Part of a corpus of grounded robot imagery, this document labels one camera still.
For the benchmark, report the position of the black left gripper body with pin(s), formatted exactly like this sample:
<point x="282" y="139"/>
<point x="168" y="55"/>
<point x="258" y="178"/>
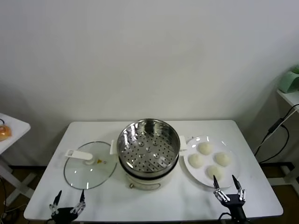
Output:
<point x="63" y="215"/>

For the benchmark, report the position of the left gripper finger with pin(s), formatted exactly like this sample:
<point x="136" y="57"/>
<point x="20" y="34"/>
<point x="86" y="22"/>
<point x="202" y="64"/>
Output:
<point x="81" y="199"/>
<point x="56" y="200"/>

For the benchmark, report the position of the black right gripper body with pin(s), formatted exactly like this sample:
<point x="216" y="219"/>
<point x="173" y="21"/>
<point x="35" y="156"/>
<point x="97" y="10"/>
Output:
<point x="236" y="205"/>

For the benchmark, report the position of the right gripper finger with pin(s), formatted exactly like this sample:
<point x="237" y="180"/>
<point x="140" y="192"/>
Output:
<point x="216" y="185"/>
<point x="237" y="184"/>

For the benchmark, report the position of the white steamed baozi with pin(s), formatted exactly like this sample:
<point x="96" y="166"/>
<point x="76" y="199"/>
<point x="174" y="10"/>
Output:
<point x="205" y="148"/>
<point x="213" y="170"/>
<point x="222" y="159"/>
<point x="196" y="161"/>

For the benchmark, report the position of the steel steamer pot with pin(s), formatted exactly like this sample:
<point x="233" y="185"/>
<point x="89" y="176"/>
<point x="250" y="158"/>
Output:
<point x="144" y="183"/>

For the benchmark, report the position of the stainless perforated steamer basket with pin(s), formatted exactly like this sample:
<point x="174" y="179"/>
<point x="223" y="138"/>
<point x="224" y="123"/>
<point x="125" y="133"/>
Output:
<point x="149" y="144"/>

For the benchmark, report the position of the white round plate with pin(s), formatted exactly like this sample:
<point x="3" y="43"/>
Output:
<point x="201" y="175"/>

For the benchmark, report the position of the black power adapter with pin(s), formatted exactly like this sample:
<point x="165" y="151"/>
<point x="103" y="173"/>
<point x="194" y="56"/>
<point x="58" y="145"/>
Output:
<point x="275" y="126"/>

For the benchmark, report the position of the white side table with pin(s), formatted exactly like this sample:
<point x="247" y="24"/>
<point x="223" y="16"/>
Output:
<point x="16" y="126"/>

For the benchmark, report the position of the orange packaged food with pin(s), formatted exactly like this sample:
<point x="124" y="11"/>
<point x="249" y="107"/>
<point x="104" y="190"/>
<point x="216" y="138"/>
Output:
<point x="4" y="133"/>

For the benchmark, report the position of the pale green appliance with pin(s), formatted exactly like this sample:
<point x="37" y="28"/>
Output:
<point x="288" y="81"/>

